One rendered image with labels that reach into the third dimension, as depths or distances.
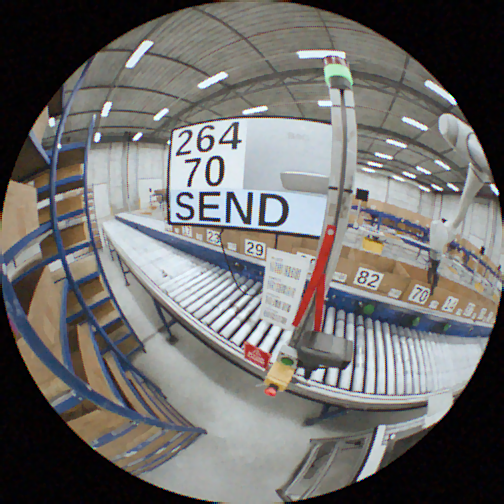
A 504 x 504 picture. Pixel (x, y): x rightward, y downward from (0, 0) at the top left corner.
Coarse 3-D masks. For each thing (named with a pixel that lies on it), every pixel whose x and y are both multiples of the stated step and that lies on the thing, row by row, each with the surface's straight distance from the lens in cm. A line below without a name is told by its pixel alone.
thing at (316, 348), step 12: (312, 336) 34; (324, 336) 35; (336, 336) 37; (300, 348) 33; (312, 348) 33; (324, 348) 33; (336, 348) 34; (348, 348) 36; (300, 360) 41; (312, 360) 35; (324, 360) 34; (336, 360) 34; (348, 360) 34
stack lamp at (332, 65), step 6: (324, 60) 39; (330, 60) 38; (336, 60) 38; (342, 60) 39; (324, 66) 38; (330, 66) 36; (336, 66) 36; (342, 66) 37; (330, 72) 35; (336, 72) 35; (342, 72) 35; (348, 72) 37; (348, 78) 35
